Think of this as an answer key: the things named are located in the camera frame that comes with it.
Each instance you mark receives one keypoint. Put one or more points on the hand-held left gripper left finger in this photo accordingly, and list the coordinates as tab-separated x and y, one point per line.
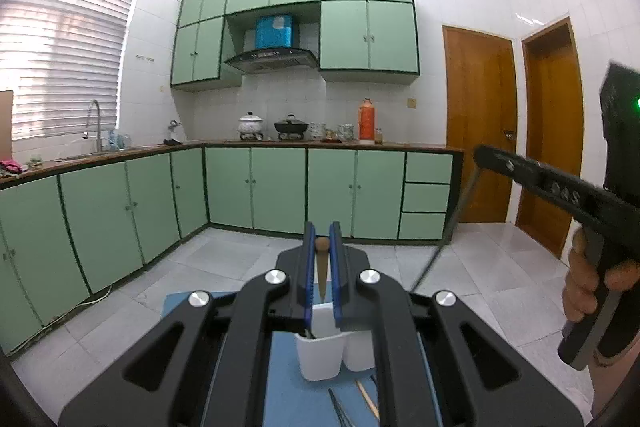
309	297

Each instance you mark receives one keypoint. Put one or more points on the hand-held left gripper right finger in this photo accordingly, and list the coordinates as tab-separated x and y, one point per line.
336	297

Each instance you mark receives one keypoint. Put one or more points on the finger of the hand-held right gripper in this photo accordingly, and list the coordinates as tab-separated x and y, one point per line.
540	184

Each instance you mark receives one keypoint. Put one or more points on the wooden chopstick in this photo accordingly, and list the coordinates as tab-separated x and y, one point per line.
367	399
322	267

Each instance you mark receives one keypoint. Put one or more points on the white double utensil holder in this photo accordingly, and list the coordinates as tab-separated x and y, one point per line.
320	357

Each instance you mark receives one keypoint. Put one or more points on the grey metal chopstick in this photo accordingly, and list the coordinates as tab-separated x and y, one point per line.
450	227

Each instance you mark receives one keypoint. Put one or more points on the person's right forearm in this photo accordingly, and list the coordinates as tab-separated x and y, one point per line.
607	392

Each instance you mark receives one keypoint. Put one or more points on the person's right hand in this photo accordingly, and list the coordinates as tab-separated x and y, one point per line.
580	287

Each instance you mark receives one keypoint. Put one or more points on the blue tablecloth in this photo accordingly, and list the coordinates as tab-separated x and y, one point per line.
285	397

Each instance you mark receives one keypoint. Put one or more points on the metal tongs on mat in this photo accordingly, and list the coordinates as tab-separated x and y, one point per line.
339	407

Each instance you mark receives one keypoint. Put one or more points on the black wok with lid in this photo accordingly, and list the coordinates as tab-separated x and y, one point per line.
291	127

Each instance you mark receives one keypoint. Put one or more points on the orange thermos flask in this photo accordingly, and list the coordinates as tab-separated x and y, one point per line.
367	122

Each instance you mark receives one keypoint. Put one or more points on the white cooking pot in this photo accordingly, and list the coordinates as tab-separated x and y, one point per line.
250	126

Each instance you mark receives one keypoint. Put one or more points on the green lower kitchen cabinets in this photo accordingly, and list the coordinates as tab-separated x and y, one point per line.
100	217

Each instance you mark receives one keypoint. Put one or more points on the green kitchen cabinets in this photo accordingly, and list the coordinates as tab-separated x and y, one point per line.
100	217
370	32

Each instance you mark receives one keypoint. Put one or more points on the green upper kitchen cabinets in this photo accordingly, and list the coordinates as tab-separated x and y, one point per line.
370	32

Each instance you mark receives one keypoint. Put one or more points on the black range hood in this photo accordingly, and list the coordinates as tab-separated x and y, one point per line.
272	59

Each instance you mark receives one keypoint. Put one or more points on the blue bottles by sink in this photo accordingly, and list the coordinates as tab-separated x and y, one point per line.
119	141

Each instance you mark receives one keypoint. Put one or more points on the steel kitchen faucet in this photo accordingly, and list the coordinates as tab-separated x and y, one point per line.
92	107

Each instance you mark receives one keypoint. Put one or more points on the red cloth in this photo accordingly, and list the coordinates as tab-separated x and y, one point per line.
10	167

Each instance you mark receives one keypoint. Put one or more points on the white window blinds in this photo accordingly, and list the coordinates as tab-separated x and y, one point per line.
65	57

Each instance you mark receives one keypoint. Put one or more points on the cardboard box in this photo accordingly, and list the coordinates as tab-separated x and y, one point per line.
6	127

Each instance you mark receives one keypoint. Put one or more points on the small wall tap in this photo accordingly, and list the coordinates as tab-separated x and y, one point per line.
173	127

